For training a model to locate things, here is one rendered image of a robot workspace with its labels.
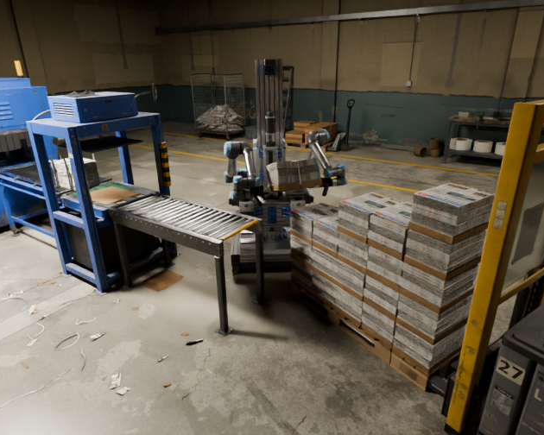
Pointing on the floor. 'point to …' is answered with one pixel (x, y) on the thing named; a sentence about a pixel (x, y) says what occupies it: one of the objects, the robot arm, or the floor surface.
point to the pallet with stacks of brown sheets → (308, 132)
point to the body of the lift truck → (528, 377)
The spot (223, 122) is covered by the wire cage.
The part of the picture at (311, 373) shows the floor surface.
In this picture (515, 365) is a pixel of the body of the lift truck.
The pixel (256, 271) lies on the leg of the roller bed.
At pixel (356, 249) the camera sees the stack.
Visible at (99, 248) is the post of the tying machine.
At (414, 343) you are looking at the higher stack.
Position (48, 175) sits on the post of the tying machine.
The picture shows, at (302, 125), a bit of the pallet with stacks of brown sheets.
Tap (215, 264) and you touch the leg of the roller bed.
